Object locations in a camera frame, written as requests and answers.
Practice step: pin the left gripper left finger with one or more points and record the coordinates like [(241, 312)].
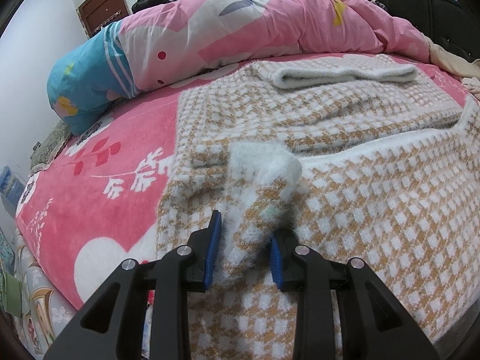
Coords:
[(110, 324)]

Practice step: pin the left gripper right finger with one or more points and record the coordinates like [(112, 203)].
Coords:
[(374, 324)]

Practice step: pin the beige houndstooth knit coat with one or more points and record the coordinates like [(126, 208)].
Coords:
[(388, 172)]

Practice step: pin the pink floral fleece blanket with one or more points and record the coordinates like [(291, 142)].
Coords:
[(97, 201)]

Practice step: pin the grey green folded cloth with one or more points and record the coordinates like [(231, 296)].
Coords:
[(45, 152)]

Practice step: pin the cream fluffy garment pile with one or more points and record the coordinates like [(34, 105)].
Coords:
[(468, 73)]

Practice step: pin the black bed headboard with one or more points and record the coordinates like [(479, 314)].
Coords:
[(445, 22)]

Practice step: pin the brown wooden door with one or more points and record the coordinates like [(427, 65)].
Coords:
[(97, 14)]

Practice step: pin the dark haired person lying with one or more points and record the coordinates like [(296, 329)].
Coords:
[(141, 5)]

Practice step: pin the pink and blue quilt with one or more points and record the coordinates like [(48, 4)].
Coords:
[(162, 45)]

